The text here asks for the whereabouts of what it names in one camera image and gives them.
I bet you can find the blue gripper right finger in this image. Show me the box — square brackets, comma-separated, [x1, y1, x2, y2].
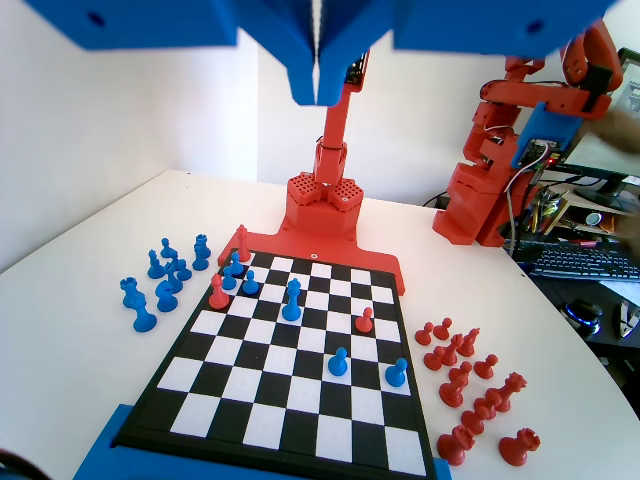
[319, 0, 401, 107]

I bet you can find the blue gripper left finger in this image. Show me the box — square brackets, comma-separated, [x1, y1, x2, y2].
[234, 0, 319, 107]

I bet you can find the red chess king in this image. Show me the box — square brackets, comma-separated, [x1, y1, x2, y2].
[234, 224, 253, 263]

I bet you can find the blue chess king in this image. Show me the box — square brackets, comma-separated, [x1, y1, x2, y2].
[281, 278, 303, 322]

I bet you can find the red chess bishop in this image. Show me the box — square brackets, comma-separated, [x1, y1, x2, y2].
[439, 333, 464, 368]
[208, 273, 231, 312]

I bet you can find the blue chess bishop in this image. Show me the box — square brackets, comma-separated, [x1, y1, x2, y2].
[164, 257, 182, 294]

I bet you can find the blue chess knight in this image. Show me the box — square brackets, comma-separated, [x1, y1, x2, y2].
[154, 279, 180, 313]

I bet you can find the red chess queen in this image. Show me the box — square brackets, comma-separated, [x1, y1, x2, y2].
[494, 372, 529, 414]

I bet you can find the red chess rook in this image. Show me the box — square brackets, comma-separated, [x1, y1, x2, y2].
[498, 427, 542, 468]
[437, 424, 475, 467]

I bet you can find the person hand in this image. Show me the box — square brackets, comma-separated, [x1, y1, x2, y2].
[594, 110, 640, 158]

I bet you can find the wooden monitor riser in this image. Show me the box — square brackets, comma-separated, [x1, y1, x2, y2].
[529, 182, 640, 237]

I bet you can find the black computer keyboard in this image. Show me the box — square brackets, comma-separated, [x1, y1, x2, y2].
[514, 238, 640, 284]

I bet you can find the black white chessboard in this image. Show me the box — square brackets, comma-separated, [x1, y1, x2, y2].
[112, 249, 434, 479]

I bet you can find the black and white device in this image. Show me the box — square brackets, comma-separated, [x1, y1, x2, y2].
[617, 299, 640, 342]

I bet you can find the black camera circuit board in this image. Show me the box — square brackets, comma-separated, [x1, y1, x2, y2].
[346, 49, 372, 94]

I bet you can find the grey cable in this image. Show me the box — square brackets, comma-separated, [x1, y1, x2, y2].
[502, 162, 534, 251]

